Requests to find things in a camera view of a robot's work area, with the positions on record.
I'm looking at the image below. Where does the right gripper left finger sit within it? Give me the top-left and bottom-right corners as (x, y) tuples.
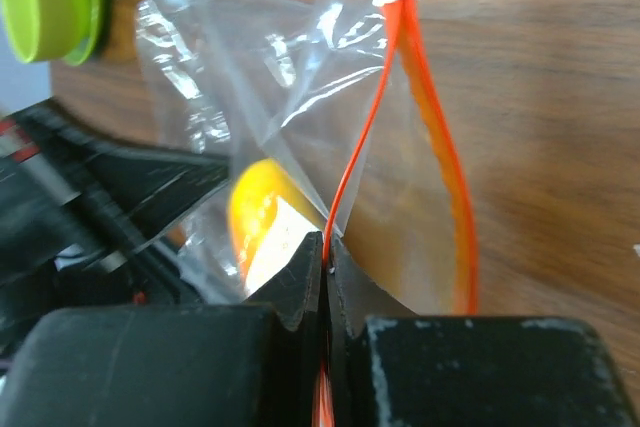
(1, 233), (322, 426)

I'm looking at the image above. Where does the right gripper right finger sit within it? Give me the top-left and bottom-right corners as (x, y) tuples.
(327, 241), (638, 426)

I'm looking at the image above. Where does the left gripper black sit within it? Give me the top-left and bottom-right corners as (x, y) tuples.
(1, 99), (231, 347)

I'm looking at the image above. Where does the yellow orange fake mango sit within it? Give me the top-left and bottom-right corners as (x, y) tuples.
(227, 158), (324, 294)

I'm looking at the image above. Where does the clear zip top bag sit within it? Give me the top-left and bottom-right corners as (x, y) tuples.
(135, 0), (478, 314)

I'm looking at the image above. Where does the green plastic bowl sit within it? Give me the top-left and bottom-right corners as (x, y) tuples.
(1, 0), (107, 66)

